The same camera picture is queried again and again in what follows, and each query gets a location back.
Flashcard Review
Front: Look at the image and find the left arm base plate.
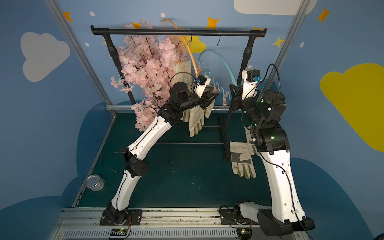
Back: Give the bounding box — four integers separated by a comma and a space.
100, 209, 143, 226

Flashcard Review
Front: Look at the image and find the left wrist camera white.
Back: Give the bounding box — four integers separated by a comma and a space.
194, 75, 211, 98

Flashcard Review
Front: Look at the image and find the yellow clip hanger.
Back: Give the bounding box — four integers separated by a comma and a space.
162, 18, 199, 76

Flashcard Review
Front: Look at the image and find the black clothes rack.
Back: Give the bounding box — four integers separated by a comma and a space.
90, 25, 267, 160

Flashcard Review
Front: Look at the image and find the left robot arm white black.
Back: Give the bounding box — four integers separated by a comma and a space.
102, 82, 219, 225

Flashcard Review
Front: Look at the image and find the pink cherry blossom branch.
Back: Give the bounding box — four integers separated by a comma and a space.
111, 35, 188, 132

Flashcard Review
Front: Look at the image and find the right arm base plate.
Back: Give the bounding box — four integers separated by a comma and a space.
218, 206, 258, 226

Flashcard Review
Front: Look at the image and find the cream glove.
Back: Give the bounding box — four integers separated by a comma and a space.
230, 142, 257, 179
244, 127, 259, 156
173, 61, 192, 85
181, 101, 215, 123
189, 106, 205, 138

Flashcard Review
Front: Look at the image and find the silver metal can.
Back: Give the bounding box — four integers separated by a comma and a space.
86, 175, 105, 192

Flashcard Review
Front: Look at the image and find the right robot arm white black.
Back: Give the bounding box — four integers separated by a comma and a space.
230, 84, 315, 237

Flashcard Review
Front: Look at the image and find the light blue clip hanger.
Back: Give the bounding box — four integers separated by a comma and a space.
198, 35, 237, 107

